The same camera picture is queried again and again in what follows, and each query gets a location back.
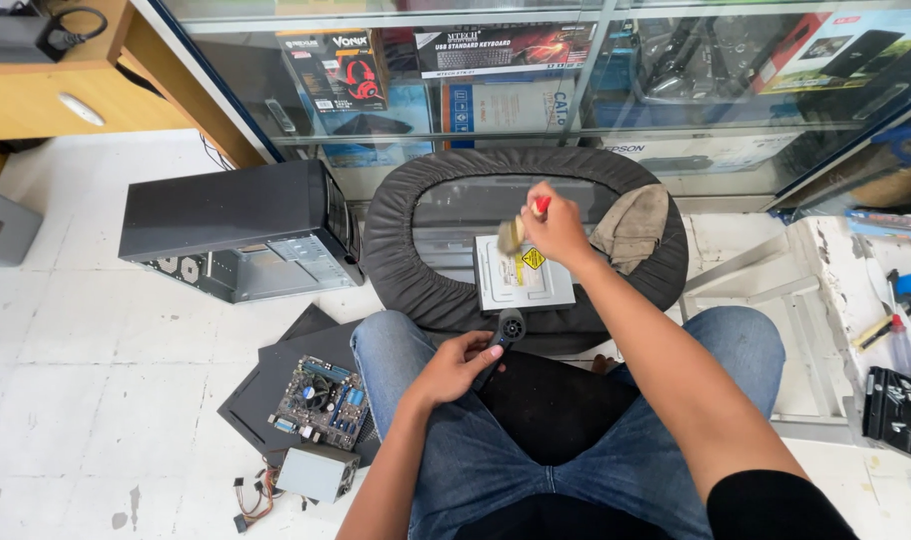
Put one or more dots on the person's left hand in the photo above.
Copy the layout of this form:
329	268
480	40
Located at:
444	371

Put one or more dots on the person's right hand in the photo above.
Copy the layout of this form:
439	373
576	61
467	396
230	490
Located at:
564	232

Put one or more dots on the person's right fingers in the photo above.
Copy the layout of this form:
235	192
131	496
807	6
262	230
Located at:
536	219

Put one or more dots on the black handheld air blower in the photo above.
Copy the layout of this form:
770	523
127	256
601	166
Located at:
506	331

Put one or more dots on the grey optical disc drive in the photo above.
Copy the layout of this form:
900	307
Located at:
530	285

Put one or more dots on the beige rag cloth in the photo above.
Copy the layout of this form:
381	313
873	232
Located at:
632	225

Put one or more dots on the black cushioned round stool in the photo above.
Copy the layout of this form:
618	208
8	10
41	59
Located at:
418	270

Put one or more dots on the glass display cabinet with boxes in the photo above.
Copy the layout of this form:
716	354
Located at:
500	82

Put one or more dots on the black seat pad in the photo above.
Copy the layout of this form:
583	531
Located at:
553	409

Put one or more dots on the person's blue jeans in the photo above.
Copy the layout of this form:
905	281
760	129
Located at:
470	465

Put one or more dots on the black case side panel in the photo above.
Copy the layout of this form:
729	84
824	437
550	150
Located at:
253	409
298	326

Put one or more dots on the green computer motherboard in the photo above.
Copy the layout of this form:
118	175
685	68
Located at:
320	401

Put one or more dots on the white wooden step shelf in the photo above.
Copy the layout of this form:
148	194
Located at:
808	330

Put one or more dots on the black computer tower case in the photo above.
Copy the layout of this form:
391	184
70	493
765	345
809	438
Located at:
230	217

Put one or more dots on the grey power supply unit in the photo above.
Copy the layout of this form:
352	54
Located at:
314	472

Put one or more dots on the blue flat package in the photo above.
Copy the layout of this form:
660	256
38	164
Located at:
890	222

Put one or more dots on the yellow and black utility knife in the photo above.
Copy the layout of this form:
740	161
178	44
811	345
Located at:
873	334

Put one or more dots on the person's black shirt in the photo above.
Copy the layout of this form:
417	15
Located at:
778	510

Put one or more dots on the small red-capped clear bottle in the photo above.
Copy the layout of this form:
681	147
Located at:
900	346

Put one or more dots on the black hard disk drive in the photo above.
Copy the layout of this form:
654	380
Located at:
902	412

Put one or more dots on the wooden desk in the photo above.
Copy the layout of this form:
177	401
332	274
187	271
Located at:
65	97

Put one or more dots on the grey plastic box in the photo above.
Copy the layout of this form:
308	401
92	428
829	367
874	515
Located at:
2	229

